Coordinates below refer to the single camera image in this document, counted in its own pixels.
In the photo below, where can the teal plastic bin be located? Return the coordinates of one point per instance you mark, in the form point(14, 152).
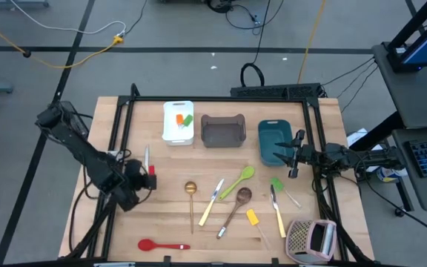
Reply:
point(271, 141)

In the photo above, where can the pink perforated basket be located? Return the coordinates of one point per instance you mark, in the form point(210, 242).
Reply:
point(302, 237)

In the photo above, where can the white bottle blue yellow label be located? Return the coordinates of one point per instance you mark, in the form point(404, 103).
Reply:
point(391, 175)

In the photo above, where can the wooden spoon metal tip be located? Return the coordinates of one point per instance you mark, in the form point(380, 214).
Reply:
point(244, 195)

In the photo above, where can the gold metal spoon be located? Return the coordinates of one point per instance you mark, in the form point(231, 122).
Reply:
point(190, 188)

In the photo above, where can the grey plastic bin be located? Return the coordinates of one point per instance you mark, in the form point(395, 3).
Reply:
point(222, 133)

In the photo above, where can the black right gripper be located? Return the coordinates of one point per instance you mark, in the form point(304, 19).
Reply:
point(306, 153)

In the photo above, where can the black vented control box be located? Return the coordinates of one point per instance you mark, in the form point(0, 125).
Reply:
point(273, 91)

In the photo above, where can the white paper sheet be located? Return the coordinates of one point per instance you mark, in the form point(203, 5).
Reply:
point(356, 137)

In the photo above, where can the black aluminium table frame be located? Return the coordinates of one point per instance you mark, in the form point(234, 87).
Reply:
point(265, 99)

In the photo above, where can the green silicone spoon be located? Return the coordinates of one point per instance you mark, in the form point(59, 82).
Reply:
point(248, 172)

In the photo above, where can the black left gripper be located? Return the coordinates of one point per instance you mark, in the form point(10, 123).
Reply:
point(135, 174)

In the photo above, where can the black round floor base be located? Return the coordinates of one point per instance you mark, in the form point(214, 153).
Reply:
point(219, 5)

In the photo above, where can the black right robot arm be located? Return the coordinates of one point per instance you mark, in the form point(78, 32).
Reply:
point(365, 159)

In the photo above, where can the black table clamp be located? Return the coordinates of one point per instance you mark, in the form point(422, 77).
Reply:
point(135, 92)
point(274, 261)
point(167, 260)

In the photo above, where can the small black floor puck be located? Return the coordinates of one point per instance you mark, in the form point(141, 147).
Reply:
point(26, 54)

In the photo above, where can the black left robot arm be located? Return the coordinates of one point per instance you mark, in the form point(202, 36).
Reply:
point(87, 155)

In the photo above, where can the grey computer desk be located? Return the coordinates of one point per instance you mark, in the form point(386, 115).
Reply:
point(413, 96)

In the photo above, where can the red silicone spoon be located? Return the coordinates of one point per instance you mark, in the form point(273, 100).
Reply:
point(147, 244)

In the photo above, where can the white plastic bin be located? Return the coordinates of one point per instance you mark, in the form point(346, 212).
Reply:
point(169, 131)

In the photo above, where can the silver aluminium bar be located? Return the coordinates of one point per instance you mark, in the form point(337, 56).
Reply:
point(113, 264)

